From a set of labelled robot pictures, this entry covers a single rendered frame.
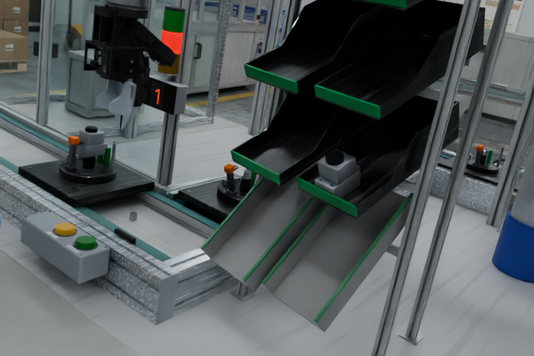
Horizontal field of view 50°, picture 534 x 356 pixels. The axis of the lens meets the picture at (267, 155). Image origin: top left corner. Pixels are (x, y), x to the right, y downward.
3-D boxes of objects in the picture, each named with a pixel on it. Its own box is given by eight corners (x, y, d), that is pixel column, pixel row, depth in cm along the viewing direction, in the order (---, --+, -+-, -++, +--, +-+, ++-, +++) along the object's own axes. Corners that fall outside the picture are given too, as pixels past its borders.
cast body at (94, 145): (84, 158, 140) (86, 131, 138) (73, 152, 142) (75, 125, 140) (111, 153, 147) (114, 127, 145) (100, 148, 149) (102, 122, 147)
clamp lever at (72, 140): (69, 168, 139) (72, 138, 137) (64, 165, 140) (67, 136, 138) (82, 166, 142) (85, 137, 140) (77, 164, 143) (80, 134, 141)
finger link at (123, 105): (99, 131, 98) (104, 79, 96) (127, 127, 103) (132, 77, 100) (110, 136, 97) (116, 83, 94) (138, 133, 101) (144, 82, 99)
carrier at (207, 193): (248, 233, 133) (257, 183, 129) (176, 197, 146) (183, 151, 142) (305, 210, 152) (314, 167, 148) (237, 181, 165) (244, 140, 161)
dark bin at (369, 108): (379, 121, 84) (377, 75, 80) (315, 98, 93) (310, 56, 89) (483, 48, 98) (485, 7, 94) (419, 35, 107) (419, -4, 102)
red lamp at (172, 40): (169, 53, 135) (172, 32, 133) (155, 49, 137) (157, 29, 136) (184, 53, 139) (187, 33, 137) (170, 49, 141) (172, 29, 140)
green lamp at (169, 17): (172, 32, 133) (174, 11, 132) (157, 29, 136) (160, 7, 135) (187, 32, 137) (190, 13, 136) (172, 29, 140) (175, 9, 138)
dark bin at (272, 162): (280, 187, 97) (273, 151, 93) (232, 161, 106) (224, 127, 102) (384, 115, 111) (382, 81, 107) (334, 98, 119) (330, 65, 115)
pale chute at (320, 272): (324, 333, 93) (315, 322, 90) (271, 293, 102) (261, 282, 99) (421, 204, 101) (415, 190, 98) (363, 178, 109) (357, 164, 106)
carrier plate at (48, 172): (74, 207, 130) (75, 199, 129) (17, 173, 143) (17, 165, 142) (154, 188, 149) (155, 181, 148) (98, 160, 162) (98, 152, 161)
